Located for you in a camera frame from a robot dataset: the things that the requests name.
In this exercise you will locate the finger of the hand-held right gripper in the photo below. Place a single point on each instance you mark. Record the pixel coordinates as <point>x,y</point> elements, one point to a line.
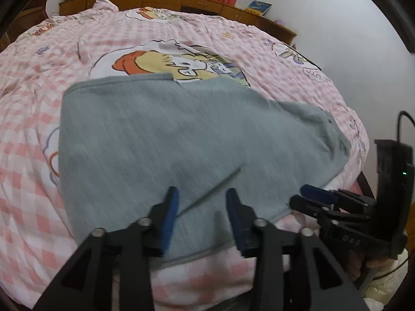
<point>314,192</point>
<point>303,205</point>

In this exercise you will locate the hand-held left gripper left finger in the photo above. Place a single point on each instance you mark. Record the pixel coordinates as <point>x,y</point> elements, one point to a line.
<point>170,215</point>

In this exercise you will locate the dark wooden wardrobe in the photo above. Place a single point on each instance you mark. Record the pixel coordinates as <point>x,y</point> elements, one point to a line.
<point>26,16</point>

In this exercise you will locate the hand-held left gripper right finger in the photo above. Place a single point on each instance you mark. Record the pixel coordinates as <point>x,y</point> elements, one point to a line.
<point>235,215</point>

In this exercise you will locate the blue book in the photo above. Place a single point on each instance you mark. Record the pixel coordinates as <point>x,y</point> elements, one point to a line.
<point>259,7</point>

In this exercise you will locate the wooden headboard cabinet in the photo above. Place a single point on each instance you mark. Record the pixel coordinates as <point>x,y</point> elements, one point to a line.
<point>162,0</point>

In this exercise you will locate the person's right hand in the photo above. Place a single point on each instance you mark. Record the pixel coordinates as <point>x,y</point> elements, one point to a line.
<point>355,264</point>

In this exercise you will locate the pink checked printed blanket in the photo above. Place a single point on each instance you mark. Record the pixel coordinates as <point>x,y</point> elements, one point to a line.
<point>32,103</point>

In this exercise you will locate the grey pants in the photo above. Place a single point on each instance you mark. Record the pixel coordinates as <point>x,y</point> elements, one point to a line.
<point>162,136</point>

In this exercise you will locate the small purple object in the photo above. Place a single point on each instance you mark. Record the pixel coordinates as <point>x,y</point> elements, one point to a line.
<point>278,22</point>

